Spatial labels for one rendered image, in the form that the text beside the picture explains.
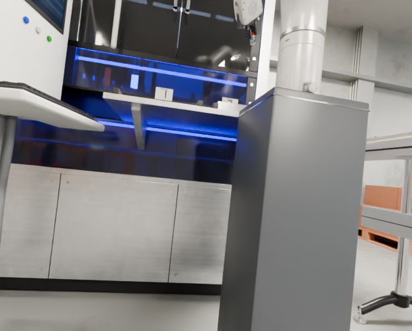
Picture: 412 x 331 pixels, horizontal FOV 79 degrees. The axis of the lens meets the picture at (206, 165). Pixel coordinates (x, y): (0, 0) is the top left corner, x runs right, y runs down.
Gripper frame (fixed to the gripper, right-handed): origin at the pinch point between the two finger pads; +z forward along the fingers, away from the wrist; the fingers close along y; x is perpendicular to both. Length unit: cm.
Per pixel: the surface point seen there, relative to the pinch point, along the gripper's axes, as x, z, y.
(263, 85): 5.8, 36.0, 7.8
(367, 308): -93, 101, -29
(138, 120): 4, 4, -57
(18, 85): -1, -30, -76
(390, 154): -55, 76, 37
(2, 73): 23, -27, -81
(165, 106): -8.3, -3.2, -47.4
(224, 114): -19.7, 6.3, -33.2
